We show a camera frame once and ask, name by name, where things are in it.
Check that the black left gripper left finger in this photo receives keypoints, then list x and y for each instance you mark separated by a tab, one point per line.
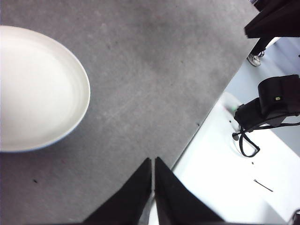
131	201

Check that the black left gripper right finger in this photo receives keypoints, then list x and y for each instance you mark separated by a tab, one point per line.
175	204

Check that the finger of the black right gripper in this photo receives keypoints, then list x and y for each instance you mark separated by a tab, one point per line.
279	23

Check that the white plate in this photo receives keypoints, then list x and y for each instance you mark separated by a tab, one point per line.
35	93

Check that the person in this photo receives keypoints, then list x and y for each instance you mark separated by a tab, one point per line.
255	60

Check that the thin black strip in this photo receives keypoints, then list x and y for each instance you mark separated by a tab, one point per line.
263	185

